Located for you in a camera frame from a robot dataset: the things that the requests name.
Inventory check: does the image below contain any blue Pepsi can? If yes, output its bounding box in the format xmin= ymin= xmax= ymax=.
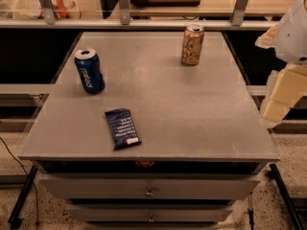
xmin=74 ymin=49 xmax=105 ymax=94

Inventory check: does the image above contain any grey drawer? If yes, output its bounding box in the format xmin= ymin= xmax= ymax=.
xmin=67 ymin=205 xmax=232 ymax=223
xmin=39 ymin=174 xmax=259 ymax=200

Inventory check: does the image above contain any upper grey drawer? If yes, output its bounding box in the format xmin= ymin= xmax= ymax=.
xmin=39 ymin=174 xmax=259 ymax=200

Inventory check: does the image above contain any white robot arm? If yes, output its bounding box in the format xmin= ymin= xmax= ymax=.
xmin=255 ymin=0 xmax=307 ymax=124

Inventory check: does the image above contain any lower grey drawer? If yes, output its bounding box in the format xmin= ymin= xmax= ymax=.
xmin=67 ymin=205 xmax=232 ymax=223

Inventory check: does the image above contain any dark blue snack bar wrapper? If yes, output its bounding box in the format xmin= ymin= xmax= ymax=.
xmin=105 ymin=108 xmax=141 ymax=150

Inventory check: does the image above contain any black left table leg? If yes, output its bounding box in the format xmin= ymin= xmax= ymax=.
xmin=8 ymin=166 xmax=37 ymax=230

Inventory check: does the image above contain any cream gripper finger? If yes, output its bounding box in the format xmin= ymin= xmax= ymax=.
xmin=255 ymin=25 xmax=277 ymax=49
xmin=262 ymin=63 xmax=307 ymax=123

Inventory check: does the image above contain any black right table leg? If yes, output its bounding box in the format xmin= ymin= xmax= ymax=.
xmin=268 ymin=164 xmax=307 ymax=230

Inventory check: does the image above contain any black table leg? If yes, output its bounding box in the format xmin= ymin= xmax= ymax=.
xmin=8 ymin=166 xmax=37 ymax=230
xmin=268 ymin=164 xmax=307 ymax=230

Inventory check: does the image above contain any black cable on floor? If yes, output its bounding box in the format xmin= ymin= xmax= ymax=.
xmin=0 ymin=136 xmax=41 ymax=230

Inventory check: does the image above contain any orange white plastic bag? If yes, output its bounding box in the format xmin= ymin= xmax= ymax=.
xmin=37 ymin=0 xmax=82 ymax=19

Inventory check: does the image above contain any orange LaCroix can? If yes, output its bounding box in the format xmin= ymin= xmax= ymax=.
xmin=181 ymin=24 xmax=204 ymax=66

